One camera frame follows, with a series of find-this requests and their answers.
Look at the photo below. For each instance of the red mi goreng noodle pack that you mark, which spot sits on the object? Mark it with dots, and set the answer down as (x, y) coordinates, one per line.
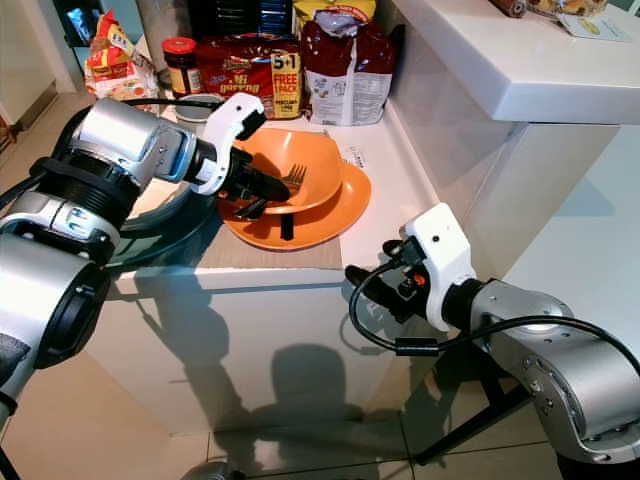
(245, 72)

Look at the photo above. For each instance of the orange plate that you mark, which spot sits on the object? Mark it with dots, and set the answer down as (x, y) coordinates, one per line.
(340, 225)

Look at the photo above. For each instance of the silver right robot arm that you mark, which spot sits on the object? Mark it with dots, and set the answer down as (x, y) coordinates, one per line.
(560, 370)

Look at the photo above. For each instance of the red lidded sauce jar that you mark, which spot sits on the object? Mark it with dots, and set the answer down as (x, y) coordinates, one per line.
(181, 70)

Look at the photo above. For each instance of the red yellow snack bag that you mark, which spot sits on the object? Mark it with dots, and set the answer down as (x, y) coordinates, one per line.
(115, 65)

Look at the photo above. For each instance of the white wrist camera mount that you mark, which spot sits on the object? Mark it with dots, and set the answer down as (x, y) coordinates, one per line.
(232, 120)
(442, 255)

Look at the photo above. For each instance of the orange bowl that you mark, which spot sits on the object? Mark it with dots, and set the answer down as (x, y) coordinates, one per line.
(315, 160)

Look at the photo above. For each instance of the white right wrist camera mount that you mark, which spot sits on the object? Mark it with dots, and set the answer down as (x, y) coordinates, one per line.
(442, 255)

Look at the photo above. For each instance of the white table counter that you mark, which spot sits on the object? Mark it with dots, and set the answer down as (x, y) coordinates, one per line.
(260, 340)

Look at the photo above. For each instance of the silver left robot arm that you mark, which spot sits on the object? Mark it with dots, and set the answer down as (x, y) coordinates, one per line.
(40, 290)

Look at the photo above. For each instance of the red and white food bag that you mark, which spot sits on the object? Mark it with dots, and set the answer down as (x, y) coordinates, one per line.
(348, 72)

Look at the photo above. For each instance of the small white bowl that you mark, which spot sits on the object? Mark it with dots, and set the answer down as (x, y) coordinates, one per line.
(195, 110)

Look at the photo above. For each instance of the white paper sheet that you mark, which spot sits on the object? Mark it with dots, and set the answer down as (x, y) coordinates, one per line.
(582, 26)

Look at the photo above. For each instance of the yellow food bag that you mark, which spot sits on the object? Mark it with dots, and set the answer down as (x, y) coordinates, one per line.
(315, 8)

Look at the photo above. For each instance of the white raised counter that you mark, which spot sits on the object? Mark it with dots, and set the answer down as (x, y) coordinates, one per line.
(520, 60)

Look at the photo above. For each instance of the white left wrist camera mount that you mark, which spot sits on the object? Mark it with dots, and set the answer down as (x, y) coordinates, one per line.
(232, 120)

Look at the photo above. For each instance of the teal glass plate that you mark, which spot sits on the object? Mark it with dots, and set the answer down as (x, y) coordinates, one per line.
(170, 240)

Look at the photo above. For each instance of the black metal chair legs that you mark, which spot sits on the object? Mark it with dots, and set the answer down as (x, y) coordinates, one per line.
(470, 430)

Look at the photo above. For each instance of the beige placemat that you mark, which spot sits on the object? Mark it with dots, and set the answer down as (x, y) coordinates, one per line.
(250, 258)

